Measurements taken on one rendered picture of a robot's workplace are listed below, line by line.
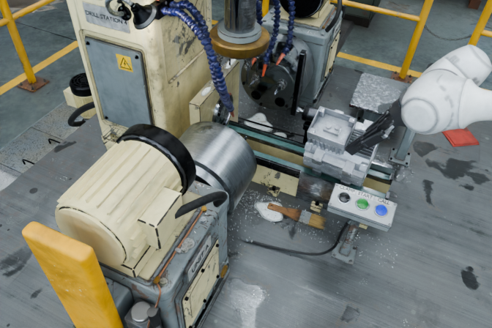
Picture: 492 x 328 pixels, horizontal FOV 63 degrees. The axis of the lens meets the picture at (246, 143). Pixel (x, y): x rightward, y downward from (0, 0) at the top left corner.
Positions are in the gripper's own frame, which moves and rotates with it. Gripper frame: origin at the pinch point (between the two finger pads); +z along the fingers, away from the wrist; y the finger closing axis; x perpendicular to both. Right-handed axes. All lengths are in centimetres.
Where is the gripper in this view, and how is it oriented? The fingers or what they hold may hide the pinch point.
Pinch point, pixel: (356, 145)
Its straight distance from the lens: 124.7
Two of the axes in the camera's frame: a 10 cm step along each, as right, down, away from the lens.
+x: 7.8, 6.2, 1.0
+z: -4.9, 4.9, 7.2
